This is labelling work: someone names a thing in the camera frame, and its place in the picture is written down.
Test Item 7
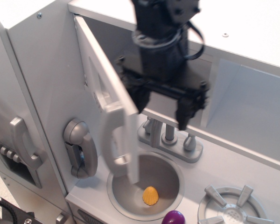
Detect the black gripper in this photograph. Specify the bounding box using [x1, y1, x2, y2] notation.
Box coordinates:
[116, 42, 210, 131]

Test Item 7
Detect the grey toy faucet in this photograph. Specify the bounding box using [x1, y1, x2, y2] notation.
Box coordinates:
[138, 118, 203, 163]

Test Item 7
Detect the yellow toy corn piece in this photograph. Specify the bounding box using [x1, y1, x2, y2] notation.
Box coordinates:
[142, 186, 159, 206]

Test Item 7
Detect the grey round sink bowl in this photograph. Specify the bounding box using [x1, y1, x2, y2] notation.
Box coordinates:
[107, 151, 185, 221]

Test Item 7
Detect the grey ice dispenser panel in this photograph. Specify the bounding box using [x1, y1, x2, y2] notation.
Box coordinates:
[0, 143, 42, 189]

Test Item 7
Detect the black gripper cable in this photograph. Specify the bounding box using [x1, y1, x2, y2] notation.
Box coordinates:
[184, 21, 206, 60]

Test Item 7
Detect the black robot base with cable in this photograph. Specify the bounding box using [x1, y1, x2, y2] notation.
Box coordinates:
[0, 197, 41, 224]

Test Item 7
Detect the purple toy eggplant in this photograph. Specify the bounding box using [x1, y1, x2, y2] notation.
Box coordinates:
[161, 210, 185, 224]

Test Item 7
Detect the grey fridge door handle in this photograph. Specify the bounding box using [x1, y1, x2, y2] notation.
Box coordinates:
[9, 116, 42, 170]

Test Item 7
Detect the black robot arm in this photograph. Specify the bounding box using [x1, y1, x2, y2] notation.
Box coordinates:
[117, 0, 210, 130]

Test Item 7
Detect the grey toy telephone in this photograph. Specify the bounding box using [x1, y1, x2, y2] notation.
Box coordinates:
[63, 119, 98, 179]

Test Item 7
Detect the white toy microwave door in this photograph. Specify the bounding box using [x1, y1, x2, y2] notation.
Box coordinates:
[74, 15, 140, 184]

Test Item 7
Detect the grey toy stove burner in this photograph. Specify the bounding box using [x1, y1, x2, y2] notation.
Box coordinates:
[197, 185, 274, 224]

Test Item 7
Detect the white toy kitchen cabinet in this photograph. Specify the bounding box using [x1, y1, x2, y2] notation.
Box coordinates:
[0, 0, 280, 224]

